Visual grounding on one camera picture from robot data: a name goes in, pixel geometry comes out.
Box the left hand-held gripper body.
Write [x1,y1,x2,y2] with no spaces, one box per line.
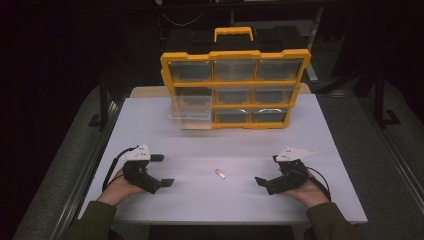
[121,143,162,195]

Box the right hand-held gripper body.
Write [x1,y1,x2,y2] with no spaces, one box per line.
[266,145,317,196]

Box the clear plastic drawer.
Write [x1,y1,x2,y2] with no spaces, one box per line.
[168,87,214,131]

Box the yellow black drawer organizer case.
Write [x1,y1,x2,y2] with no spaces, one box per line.
[159,26,313,131]

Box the person's right hand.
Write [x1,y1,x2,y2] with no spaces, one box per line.
[280,169,331,210]

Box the person's left hand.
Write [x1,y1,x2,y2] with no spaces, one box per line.
[96,167,148,207]

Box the black metal stand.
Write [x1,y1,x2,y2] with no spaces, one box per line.
[87,74,118,130]
[372,64,403,129]

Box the white metal pole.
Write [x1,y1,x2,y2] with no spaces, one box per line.
[304,6,325,84]

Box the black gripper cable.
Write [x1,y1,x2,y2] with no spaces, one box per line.
[305,166,332,203]
[101,145,140,193]

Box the grey metal rail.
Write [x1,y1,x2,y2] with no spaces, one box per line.
[358,94,424,214]
[49,99,122,240]

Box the thin dark hanging cable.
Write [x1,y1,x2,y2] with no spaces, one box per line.
[162,11,205,28]

